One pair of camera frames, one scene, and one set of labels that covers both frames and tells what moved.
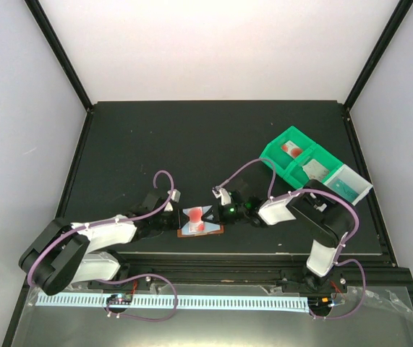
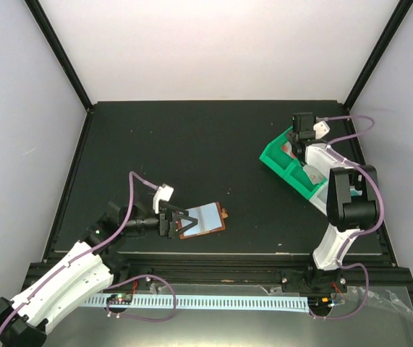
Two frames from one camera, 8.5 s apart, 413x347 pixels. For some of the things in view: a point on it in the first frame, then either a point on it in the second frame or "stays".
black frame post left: x=41 y=18 stays
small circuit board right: x=320 y=303 stays
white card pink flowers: x=314 y=170 stays
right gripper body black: x=230 y=215 -> x=294 y=138
